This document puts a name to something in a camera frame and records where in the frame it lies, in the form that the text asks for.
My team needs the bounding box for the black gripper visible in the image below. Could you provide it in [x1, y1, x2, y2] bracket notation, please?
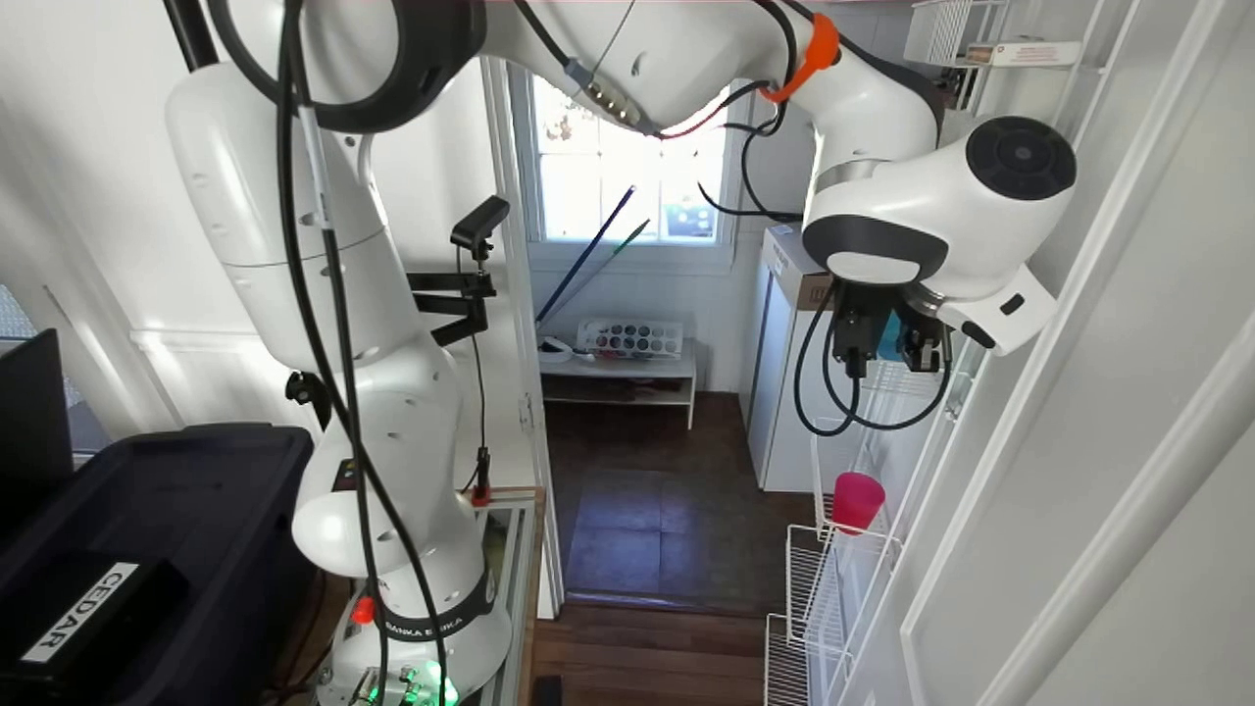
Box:
[828, 278, 955, 380]

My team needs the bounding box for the blue plastic cup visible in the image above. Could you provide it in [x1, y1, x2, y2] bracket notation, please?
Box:
[876, 311, 914, 366]

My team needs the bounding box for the pink plastic cup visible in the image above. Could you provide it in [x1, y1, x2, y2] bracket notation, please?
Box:
[828, 470, 891, 533]

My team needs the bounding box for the white tray of cups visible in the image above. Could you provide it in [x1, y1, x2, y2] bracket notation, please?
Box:
[573, 315, 688, 366]

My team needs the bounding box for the white panelled door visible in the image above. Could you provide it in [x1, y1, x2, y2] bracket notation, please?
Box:
[800, 0, 1255, 706]

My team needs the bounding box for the white low bench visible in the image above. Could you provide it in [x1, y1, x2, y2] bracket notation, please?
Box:
[539, 346, 702, 433]

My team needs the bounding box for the thin black rod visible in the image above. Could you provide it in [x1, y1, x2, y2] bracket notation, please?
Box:
[532, 179, 644, 328]
[560, 216, 657, 315]

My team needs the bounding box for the white robot cart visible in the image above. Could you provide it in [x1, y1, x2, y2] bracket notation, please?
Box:
[475, 481, 570, 706]

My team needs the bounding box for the small red black clamp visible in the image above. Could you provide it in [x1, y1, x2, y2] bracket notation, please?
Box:
[461, 441, 504, 515]

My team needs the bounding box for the black plastic storage bin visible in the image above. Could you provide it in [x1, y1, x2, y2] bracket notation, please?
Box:
[0, 419, 319, 706]

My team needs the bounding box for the black tripod pole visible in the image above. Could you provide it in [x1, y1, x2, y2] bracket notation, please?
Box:
[161, 0, 223, 75]

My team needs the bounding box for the black monitor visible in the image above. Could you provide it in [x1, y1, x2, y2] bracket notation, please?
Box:
[0, 325, 78, 542]

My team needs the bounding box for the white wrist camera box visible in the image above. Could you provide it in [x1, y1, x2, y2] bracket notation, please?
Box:
[938, 261, 1062, 359]

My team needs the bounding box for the black looped gripper cable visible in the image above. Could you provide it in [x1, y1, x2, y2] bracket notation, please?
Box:
[791, 290, 959, 440]

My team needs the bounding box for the orange cable strap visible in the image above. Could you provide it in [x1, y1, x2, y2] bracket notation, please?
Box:
[763, 9, 848, 108]

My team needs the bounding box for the black camera on clamp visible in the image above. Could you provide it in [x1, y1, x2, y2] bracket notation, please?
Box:
[403, 190, 515, 354]

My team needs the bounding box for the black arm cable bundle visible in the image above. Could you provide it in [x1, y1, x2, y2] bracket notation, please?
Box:
[200, 0, 842, 706]

